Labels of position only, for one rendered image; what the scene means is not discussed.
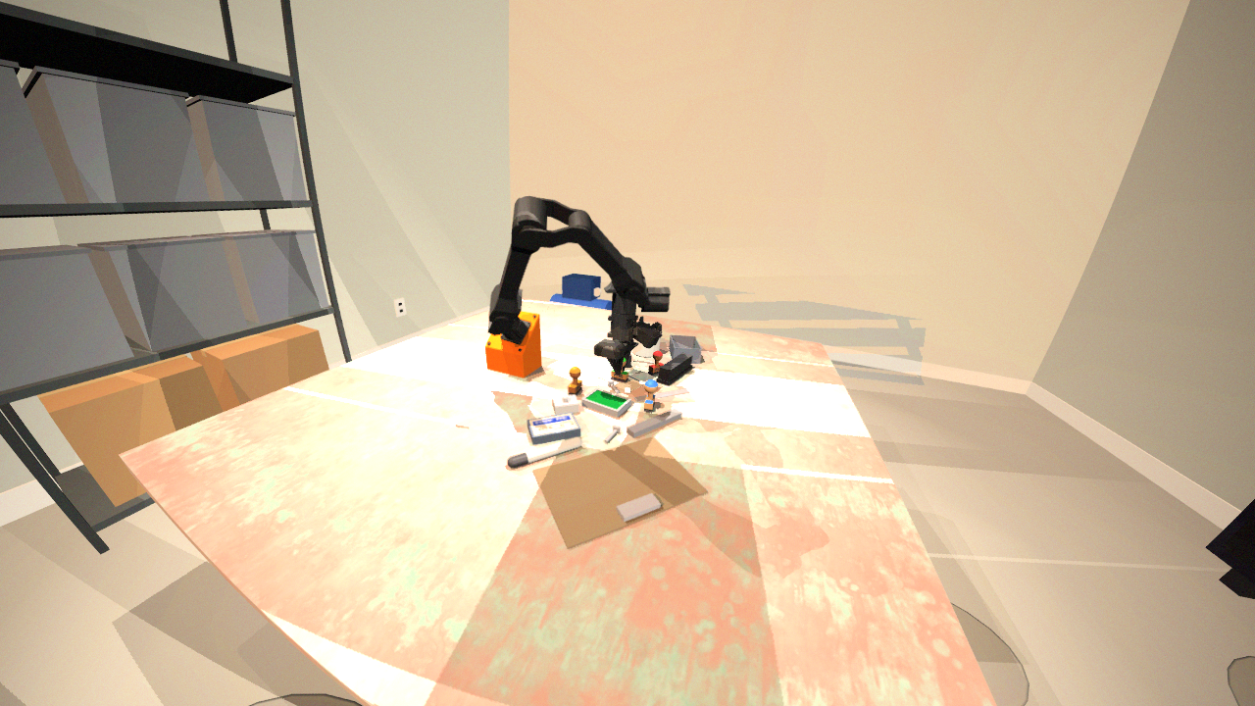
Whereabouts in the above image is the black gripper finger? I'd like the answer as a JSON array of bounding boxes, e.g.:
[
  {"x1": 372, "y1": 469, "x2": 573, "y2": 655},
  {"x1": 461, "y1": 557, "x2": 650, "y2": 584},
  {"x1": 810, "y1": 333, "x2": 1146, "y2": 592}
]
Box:
[
  {"x1": 607, "y1": 351, "x2": 630, "y2": 376},
  {"x1": 622, "y1": 342, "x2": 638, "y2": 371}
]

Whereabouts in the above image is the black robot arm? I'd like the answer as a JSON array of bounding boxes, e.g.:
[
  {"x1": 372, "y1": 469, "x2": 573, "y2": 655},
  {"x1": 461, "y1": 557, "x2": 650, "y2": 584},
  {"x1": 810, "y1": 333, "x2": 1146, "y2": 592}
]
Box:
[{"x1": 488, "y1": 196, "x2": 671, "y2": 349}]

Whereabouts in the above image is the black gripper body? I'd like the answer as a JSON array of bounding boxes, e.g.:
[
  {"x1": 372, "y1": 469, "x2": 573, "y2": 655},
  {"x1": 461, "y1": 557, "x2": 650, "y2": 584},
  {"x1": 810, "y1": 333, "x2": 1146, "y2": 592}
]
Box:
[{"x1": 594, "y1": 312, "x2": 638, "y2": 360}]

